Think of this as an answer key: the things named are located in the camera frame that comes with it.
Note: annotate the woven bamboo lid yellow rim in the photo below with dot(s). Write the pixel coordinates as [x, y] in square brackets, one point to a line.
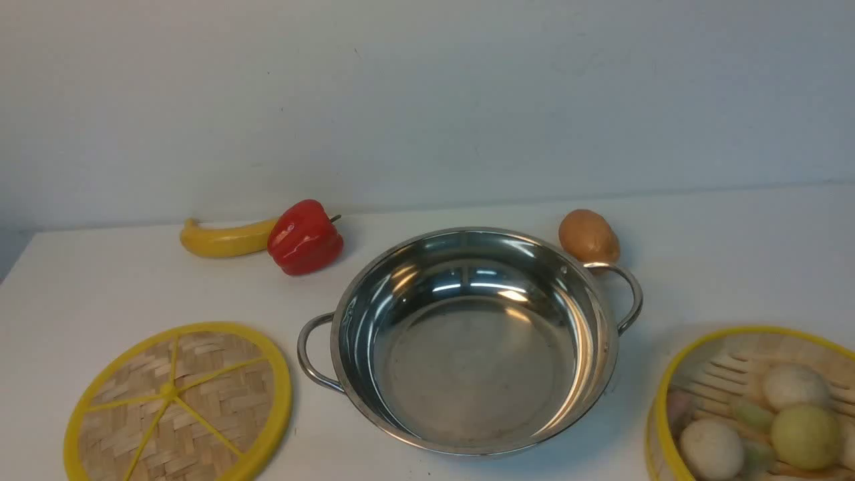
[210, 401]

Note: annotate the bamboo steamer basket yellow rim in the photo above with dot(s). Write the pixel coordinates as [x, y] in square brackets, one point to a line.
[731, 363]

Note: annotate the red bell pepper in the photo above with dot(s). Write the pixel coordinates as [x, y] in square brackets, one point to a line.
[305, 239]

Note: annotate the yellow banana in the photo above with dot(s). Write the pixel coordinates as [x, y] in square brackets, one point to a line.
[222, 243]

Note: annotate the pink dumpling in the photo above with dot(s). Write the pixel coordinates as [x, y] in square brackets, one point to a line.
[680, 405]

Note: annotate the white round bun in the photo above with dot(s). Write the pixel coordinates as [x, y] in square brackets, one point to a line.
[711, 450]

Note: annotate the pale green dumpling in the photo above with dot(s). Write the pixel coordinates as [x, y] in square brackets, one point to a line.
[751, 415]
[759, 459]

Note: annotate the cream round bun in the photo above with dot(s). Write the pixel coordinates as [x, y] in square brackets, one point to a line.
[788, 385]

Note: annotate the pale green round bun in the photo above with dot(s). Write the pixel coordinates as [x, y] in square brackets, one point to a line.
[807, 437]

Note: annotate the stainless steel two-handled pot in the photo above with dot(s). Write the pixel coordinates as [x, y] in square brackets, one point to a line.
[473, 341]

